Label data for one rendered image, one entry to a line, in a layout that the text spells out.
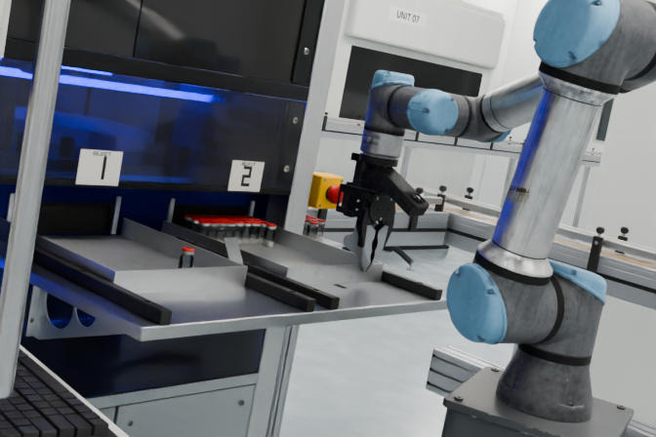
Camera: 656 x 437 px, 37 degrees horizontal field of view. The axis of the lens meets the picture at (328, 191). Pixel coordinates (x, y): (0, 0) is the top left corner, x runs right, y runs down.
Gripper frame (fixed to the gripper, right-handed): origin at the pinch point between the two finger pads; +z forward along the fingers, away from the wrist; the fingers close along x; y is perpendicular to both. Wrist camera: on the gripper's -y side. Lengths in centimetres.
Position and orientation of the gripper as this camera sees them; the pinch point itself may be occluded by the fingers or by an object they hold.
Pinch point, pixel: (368, 265)
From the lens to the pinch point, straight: 178.0
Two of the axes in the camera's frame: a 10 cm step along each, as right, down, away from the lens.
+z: -1.7, 9.8, 1.2
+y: -7.3, -2.1, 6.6
